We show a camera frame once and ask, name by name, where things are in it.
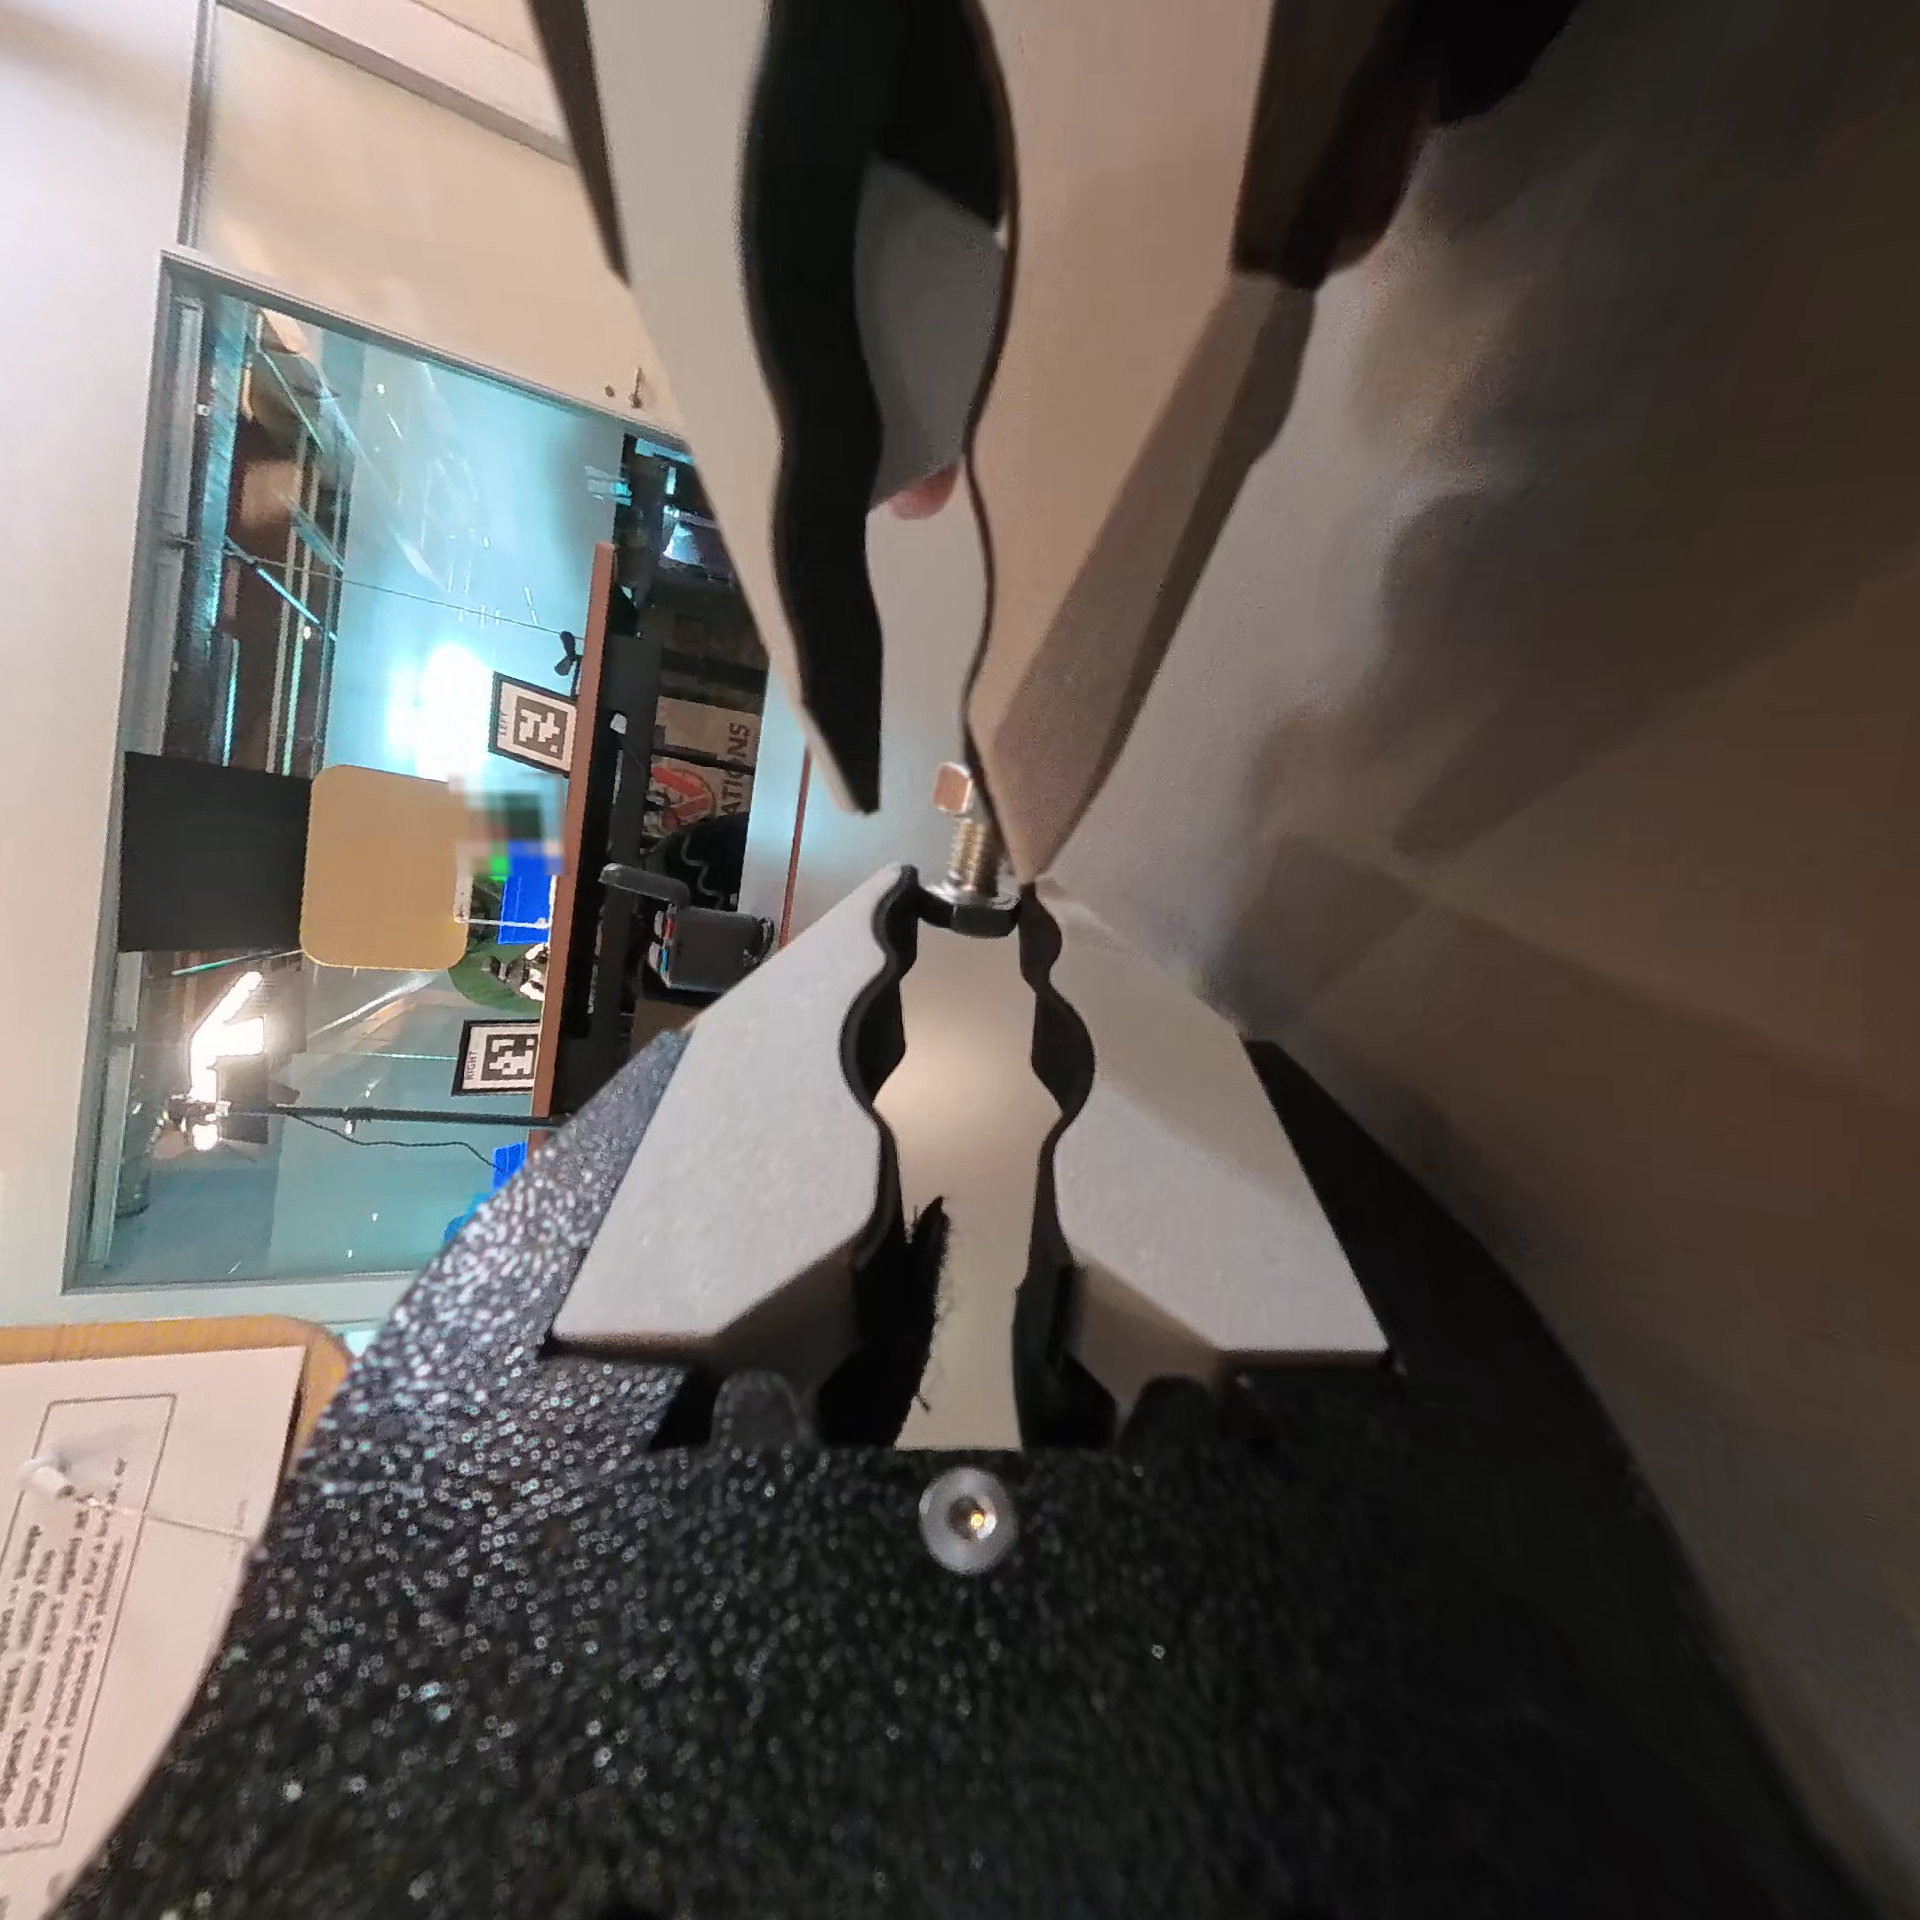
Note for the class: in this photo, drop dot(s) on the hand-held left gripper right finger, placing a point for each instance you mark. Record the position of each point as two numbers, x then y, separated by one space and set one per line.
1201 1184

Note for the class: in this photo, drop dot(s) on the wooden instruction board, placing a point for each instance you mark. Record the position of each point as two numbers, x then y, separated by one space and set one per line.
135 1499

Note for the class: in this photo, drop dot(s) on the framed marker tag sign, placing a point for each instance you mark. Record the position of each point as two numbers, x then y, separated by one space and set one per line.
533 724
503 1059

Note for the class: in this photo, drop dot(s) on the black battery charger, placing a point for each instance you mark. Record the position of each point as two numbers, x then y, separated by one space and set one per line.
705 945

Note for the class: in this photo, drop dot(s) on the studio light on tripod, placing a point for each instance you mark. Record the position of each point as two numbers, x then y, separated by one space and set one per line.
225 1050

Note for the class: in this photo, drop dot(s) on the beige board on stand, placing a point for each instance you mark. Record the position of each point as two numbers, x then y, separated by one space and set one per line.
375 870

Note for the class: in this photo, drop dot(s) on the printed cardboard box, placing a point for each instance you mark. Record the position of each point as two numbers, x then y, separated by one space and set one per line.
721 780

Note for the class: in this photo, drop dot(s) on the steel bolt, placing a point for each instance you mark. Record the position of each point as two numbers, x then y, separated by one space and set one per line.
972 908

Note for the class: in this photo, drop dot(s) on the blue plastic bin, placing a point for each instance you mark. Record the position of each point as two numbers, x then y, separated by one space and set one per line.
529 902

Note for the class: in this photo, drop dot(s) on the black screen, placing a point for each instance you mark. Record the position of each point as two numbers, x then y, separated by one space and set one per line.
210 849

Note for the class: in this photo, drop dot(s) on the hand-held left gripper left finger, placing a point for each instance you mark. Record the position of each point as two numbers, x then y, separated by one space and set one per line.
735 1171

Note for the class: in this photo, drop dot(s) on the person's right hand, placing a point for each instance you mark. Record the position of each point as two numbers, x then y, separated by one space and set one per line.
921 495

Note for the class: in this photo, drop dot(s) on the brown edged desk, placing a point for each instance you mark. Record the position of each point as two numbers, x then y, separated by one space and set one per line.
578 902

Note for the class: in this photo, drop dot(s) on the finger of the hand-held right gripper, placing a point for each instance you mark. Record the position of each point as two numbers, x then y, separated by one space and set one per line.
1109 299
690 225

